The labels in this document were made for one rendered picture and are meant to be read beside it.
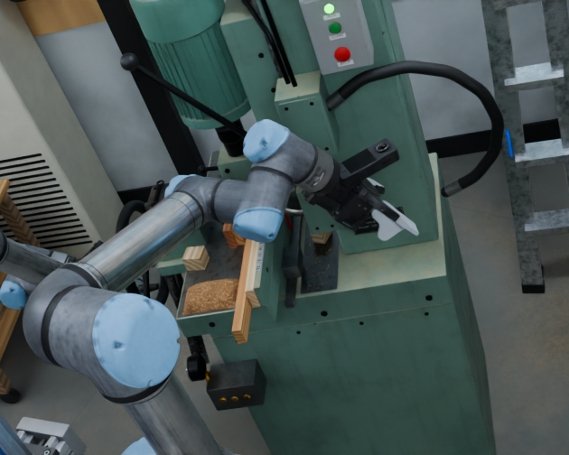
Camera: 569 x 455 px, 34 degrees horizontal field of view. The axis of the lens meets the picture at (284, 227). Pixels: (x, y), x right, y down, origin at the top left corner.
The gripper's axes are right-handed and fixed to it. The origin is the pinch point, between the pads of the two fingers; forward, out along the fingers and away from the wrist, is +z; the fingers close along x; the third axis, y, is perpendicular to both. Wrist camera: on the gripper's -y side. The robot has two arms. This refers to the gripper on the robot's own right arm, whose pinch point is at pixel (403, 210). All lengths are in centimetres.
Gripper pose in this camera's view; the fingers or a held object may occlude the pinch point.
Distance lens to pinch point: 173.7
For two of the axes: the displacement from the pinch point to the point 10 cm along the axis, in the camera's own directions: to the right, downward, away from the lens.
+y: -6.0, 7.6, 2.6
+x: 3.3, 5.3, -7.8
